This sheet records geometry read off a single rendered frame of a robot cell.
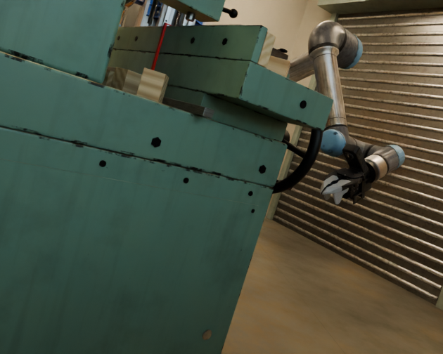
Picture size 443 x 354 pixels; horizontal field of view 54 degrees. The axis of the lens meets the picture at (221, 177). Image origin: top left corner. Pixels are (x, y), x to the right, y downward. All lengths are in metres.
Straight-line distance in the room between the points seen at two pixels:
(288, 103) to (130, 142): 0.27
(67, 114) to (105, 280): 0.27
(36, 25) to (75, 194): 0.26
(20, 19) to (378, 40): 4.17
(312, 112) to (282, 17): 4.66
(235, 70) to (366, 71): 3.94
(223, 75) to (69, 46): 0.24
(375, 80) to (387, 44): 0.35
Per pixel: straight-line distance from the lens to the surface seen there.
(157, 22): 1.83
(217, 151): 0.76
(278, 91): 0.73
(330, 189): 1.22
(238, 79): 0.69
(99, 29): 0.76
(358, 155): 1.27
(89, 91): 0.64
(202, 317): 0.88
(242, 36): 0.72
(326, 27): 1.54
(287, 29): 5.47
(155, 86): 0.71
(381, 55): 4.59
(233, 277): 0.88
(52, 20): 0.74
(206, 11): 0.95
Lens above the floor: 0.79
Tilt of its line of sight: 6 degrees down
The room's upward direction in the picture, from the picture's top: 17 degrees clockwise
